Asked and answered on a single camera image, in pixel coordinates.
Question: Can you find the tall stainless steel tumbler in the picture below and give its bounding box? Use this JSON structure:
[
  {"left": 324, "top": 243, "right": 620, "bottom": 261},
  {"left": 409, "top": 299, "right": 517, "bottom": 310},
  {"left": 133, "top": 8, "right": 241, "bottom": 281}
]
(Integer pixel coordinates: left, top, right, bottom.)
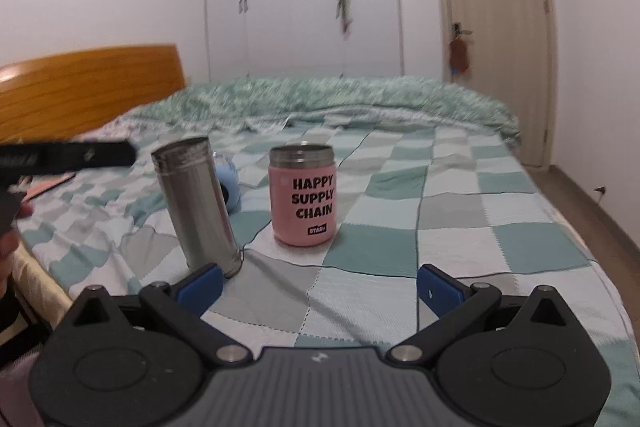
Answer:
[{"left": 152, "top": 136, "right": 243, "bottom": 279}]

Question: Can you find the light blue printed cup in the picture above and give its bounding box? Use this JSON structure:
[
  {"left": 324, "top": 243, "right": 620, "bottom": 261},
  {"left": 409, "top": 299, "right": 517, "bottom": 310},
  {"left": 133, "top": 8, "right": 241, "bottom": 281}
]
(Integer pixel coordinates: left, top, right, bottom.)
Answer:
[{"left": 213, "top": 152, "right": 241, "bottom": 213}]

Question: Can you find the pink steel-rimmed cup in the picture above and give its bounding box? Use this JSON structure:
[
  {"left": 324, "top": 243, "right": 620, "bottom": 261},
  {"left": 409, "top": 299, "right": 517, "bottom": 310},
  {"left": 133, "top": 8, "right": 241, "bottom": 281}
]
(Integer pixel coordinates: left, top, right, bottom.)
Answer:
[{"left": 268, "top": 142, "right": 337, "bottom": 247}]

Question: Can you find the orange wooden headboard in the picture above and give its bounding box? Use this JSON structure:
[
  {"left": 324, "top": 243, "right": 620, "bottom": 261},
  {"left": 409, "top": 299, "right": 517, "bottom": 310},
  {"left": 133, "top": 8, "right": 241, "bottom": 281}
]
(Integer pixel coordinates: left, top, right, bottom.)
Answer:
[{"left": 0, "top": 44, "right": 186, "bottom": 143}]

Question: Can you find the green checkered bed blanket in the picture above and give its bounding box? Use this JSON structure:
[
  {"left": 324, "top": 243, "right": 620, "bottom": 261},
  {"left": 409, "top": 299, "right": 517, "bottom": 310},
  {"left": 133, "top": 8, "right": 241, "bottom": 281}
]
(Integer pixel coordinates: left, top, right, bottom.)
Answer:
[{"left": 20, "top": 119, "right": 639, "bottom": 426}]

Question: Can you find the floral pillow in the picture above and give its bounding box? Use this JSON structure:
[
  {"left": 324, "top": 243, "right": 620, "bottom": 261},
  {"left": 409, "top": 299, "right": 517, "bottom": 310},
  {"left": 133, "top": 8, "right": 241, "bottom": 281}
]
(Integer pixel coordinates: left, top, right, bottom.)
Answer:
[{"left": 75, "top": 115, "right": 148, "bottom": 141}]

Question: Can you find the green floral duvet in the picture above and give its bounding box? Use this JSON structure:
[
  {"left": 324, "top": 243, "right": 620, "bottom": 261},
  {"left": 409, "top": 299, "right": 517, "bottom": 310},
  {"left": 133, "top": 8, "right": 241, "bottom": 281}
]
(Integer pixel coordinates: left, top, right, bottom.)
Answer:
[{"left": 129, "top": 76, "right": 522, "bottom": 146}]

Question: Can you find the green hanging wardrobe ornament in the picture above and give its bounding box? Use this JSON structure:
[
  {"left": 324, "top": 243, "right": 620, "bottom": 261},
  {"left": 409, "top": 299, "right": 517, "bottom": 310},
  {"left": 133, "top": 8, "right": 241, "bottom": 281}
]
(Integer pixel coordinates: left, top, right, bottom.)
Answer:
[{"left": 335, "top": 0, "right": 352, "bottom": 38}]

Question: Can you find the beige wooden door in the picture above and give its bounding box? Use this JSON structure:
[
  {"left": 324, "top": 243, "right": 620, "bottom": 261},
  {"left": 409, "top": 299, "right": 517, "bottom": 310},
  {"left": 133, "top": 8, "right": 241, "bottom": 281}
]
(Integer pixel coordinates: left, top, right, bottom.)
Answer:
[{"left": 440, "top": 0, "right": 556, "bottom": 168}]

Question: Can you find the brown bag on door handle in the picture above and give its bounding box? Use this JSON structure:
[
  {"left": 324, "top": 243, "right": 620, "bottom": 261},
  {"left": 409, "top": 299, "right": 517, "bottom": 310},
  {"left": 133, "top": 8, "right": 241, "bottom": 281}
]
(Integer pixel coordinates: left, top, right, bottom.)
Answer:
[{"left": 449, "top": 36, "right": 470, "bottom": 75}]

